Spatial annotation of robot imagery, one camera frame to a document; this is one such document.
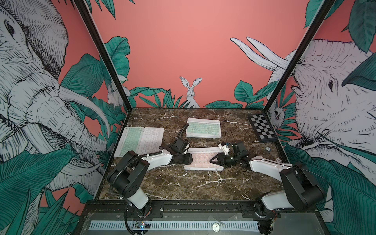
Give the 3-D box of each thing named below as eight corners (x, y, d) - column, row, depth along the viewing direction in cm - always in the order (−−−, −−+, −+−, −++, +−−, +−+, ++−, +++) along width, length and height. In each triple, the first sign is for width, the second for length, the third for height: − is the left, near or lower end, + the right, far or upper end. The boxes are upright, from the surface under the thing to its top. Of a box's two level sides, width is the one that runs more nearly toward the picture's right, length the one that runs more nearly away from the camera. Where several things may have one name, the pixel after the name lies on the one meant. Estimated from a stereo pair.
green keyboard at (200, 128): (186, 138, 105) (186, 135, 102) (186, 121, 115) (186, 118, 112) (221, 138, 105) (222, 135, 102) (218, 121, 115) (219, 118, 112)
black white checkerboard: (258, 142, 104) (261, 139, 100) (247, 117, 119) (249, 113, 116) (275, 141, 104) (278, 138, 101) (262, 116, 120) (264, 113, 117)
